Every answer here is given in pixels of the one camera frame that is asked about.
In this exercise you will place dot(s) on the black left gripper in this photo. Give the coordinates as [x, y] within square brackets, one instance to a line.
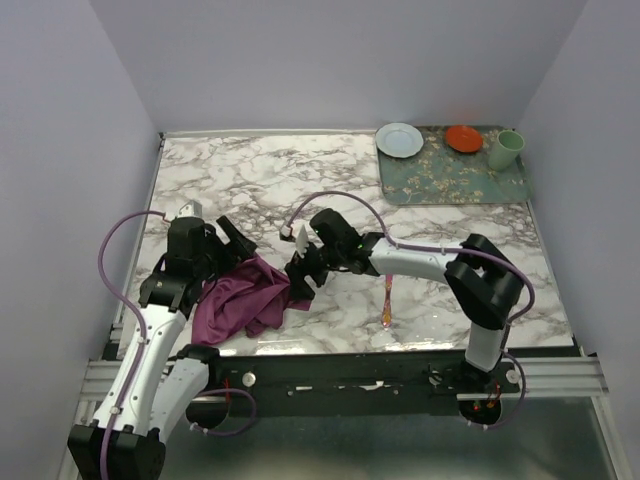
[239, 246]

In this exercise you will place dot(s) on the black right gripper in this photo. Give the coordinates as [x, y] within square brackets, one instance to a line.
[298, 288]

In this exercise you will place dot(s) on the purple cloth napkin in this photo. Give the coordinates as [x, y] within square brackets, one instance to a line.
[251, 298]

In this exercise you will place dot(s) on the iridescent purple knife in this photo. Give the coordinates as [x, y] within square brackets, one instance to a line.
[386, 318]

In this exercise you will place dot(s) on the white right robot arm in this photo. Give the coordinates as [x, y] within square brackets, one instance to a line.
[485, 283]

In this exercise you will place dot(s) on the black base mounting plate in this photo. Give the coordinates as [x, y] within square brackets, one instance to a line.
[438, 383]

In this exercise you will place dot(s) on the light blue plate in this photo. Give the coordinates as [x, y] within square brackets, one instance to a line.
[399, 140]

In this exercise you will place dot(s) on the floral green tray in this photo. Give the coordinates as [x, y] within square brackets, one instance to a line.
[439, 175]

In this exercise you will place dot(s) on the orange bowl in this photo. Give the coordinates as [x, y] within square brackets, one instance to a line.
[464, 139]

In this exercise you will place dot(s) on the green cup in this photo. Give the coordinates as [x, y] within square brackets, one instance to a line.
[506, 148]

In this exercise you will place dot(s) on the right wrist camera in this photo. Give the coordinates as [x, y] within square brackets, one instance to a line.
[302, 242]

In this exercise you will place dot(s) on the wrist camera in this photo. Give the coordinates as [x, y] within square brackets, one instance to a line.
[192, 208]
[302, 242]

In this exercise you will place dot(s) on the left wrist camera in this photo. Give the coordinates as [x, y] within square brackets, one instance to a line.
[192, 208]

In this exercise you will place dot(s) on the aluminium frame rail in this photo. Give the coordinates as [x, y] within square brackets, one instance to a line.
[560, 377]

